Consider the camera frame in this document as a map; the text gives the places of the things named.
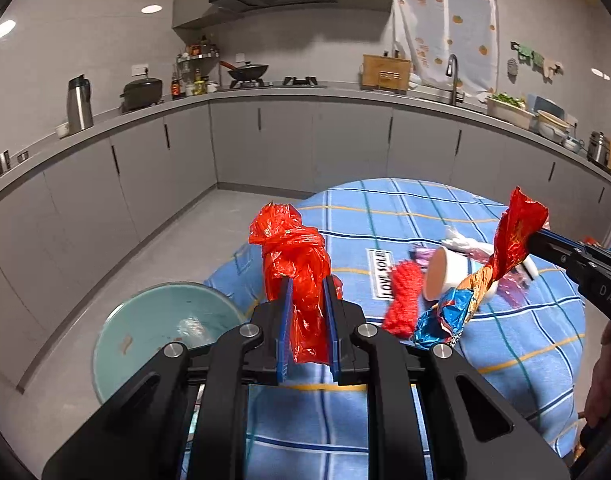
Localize clear pinkish plastic bag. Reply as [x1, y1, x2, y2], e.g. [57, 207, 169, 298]
[493, 265, 533, 308]

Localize black cooking pot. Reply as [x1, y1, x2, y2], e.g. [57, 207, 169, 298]
[120, 77, 165, 112]

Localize person's right hand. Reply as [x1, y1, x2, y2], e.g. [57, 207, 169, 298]
[583, 317, 611, 428]

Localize black wok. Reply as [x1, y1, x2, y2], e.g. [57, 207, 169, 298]
[220, 60, 270, 83]

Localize white basin with vegetables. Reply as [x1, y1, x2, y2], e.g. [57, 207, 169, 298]
[486, 92, 533, 128]

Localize red mesh net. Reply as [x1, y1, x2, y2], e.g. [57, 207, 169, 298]
[383, 260, 423, 338]

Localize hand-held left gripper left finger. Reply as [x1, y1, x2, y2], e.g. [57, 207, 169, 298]
[43, 277, 294, 480]

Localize blue plaid tablecloth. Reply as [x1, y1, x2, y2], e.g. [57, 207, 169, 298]
[186, 177, 586, 480]

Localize white paper cup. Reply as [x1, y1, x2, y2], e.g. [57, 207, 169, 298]
[423, 247, 501, 303]

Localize stainless steel pot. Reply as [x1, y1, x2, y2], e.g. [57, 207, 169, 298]
[587, 131, 611, 167]

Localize teal round basin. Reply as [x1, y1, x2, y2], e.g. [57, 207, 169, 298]
[92, 282, 249, 406]

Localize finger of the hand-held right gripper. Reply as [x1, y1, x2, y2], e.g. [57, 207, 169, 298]
[528, 235, 583, 273]
[534, 229, 589, 251]

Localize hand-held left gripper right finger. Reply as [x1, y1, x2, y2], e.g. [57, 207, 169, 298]
[323, 277, 571, 480]

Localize white curtain with orange print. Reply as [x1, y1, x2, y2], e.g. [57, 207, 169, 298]
[393, 0, 500, 96]

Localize light blue board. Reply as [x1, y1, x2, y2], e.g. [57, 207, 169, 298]
[527, 94, 566, 126]

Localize gas stove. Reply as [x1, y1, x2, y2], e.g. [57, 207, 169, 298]
[230, 76, 326, 90]

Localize red and blue foil wrapper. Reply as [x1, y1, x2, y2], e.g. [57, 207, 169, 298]
[411, 186, 550, 351]

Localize stacked bowls basin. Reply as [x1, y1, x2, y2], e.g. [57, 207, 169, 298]
[537, 109, 571, 142]

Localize white plastic bag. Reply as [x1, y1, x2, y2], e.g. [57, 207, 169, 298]
[176, 316, 214, 347]

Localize wooden knife block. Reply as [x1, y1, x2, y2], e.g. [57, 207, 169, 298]
[361, 54, 412, 93]

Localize black kitchen faucet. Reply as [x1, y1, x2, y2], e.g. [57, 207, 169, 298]
[444, 54, 465, 106]

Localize grey lower kitchen cabinets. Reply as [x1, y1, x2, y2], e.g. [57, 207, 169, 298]
[0, 82, 611, 396]

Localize steel thermos flask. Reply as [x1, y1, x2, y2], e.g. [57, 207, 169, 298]
[66, 75, 95, 134]

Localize red plastic bag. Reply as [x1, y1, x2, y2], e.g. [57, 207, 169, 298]
[248, 202, 343, 365]

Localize green striped hanging cloth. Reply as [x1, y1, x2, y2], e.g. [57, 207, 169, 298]
[515, 42, 545, 68]

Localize kitchen sink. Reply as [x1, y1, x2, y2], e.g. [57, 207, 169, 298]
[415, 87, 486, 111]

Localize metal spice rack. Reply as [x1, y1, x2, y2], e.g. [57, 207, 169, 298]
[178, 35, 220, 61]

